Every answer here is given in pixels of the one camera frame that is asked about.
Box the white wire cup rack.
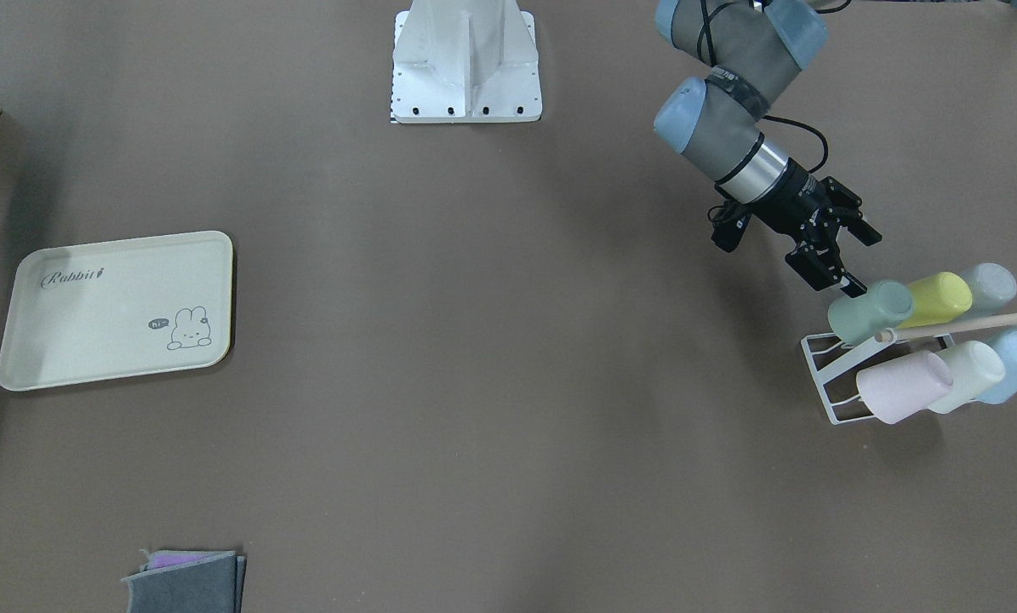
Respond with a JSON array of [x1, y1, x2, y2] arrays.
[[800, 312, 1017, 424]]

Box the grey cup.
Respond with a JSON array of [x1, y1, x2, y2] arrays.
[[958, 261, 1017, 319]]

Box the white cup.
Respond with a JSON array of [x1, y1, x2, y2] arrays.
[[928, 341, 1006, 414]]

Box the pink cup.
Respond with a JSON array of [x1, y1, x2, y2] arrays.
[[857, 350, 954, 424]]

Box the yellow cup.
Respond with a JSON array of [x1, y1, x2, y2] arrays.
[[900, 272, 974, 329]]

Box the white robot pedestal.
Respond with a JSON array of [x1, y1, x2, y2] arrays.
[[388, 1, 544, 124]]

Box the green cup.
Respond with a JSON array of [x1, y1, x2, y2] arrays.
[[827, 279, 916, 346]]

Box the grey folded cloths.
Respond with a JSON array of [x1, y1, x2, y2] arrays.
[[122, 550, 246, 612]]

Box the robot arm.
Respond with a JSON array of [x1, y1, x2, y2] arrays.
[[654, 1, 882, 296]]

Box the cream rabbit tray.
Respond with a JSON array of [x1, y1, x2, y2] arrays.
[[0, 230, 235, 392]]

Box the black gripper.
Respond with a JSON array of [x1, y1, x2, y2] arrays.
[[710, 160, 883, 298]]

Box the blue cup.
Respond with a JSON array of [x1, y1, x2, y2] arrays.
[[975, 329, 1017, 404]]

